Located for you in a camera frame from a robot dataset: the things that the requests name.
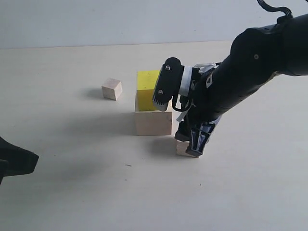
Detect small wooden cube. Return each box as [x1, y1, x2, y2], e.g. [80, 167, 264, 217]
[102, 78, 123, 101]

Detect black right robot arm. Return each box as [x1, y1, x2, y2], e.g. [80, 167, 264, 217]
[175, 15, 308, 157]

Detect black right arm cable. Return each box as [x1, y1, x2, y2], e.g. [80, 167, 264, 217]
[256, 0, 294, 25]

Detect large wooden cube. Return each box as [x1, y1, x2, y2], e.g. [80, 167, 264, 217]
[134, 92, 173, 136]

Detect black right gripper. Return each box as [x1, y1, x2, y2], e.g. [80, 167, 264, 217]
[174, 67, 231, 156]

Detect yellow cube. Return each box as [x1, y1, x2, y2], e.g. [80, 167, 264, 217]
[137, 70, 160, 111]

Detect medium wooden cube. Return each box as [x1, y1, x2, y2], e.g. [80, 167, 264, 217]
[176, 140, 199, 158]

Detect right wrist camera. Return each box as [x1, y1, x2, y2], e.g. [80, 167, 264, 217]
[152, 57, 200, 113]

